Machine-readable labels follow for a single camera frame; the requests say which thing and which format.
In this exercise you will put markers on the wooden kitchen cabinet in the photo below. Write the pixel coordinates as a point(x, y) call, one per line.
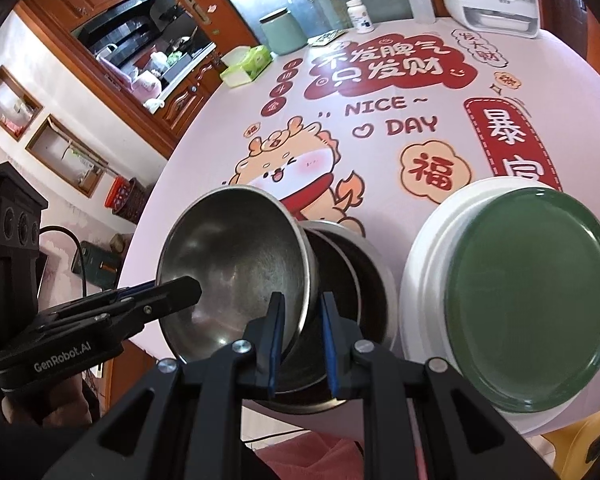
point(180, 105)

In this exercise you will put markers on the shallow steel bowl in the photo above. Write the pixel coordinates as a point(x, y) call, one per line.
point(230, 250)

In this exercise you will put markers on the white pill bottle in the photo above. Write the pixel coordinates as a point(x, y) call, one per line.
point(359, 17)

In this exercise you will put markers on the person's left hand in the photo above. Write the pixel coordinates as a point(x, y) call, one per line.
point(55, 405)

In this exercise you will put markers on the green plate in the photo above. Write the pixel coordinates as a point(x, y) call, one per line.
point(525, 300)

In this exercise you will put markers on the wooden framed wall niche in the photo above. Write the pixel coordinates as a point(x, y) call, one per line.
point(10, 105)
point(67, 157)

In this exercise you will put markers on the brown wicker basket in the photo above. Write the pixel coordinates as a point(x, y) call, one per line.
point(132, 202)

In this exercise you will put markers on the pink floral pot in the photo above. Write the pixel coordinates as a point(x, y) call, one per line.
point(147, 85)

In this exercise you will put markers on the small patterned packet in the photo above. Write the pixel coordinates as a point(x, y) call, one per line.
point(325, 38)

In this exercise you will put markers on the green tissue box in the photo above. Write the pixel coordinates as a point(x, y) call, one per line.
point(247, 65)

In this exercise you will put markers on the mint green canister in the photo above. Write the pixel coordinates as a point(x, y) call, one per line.
point(282, 35)

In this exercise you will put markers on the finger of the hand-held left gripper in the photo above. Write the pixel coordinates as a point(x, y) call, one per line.
point(125, 292)
point(175, 292)

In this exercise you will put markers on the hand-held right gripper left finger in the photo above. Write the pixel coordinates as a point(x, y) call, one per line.
point(276, 340)

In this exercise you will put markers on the pink printed tablecloth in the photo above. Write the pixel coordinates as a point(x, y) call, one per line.
point(220, 125)

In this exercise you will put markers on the deep steel bowl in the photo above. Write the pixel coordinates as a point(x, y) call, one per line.
point(380, 300)

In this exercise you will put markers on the plain white plate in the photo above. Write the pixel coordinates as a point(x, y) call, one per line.
point(425, 270)

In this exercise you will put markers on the dark green box device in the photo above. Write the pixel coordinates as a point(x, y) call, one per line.
point(97, 265)

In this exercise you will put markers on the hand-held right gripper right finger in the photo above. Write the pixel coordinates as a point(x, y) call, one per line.
point(330, 340)

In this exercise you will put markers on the yellow plastic stool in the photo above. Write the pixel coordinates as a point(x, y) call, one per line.
point(580, 440)

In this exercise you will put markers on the red plastic basket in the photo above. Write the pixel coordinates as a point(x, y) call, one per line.
point(115, 192)

